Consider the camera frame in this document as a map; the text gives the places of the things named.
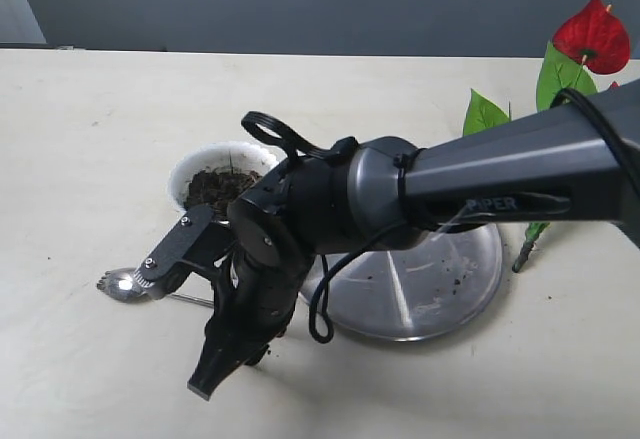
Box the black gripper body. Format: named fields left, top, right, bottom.
left=214, top=247, right=300, bottom=339

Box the small metal spoon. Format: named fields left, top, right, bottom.
left=96, top=268, right=214, bottom=308

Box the artificial red anthurium plant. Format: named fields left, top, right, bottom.
left=462, top=0, right=631, bottom=273

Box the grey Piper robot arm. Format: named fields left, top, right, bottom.
left=187, top=82, right=639, bottom=399

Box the dark soil in pot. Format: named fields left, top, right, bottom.
left=183, top=170, right=262, bottom=221

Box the white plastic flower pot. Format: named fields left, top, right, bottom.
left=167, top=141, right=279, bottom=215

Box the round stainless steel plate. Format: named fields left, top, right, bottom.
left=328, top=225, right=503, bottom=342

